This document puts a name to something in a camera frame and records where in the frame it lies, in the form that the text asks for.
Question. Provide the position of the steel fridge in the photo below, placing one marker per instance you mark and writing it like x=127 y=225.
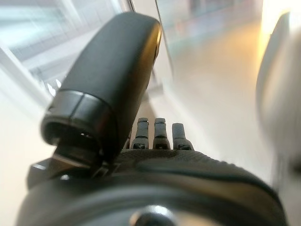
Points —
x=211 y=82

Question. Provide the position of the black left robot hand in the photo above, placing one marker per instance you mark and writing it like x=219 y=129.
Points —
x=105 y=70

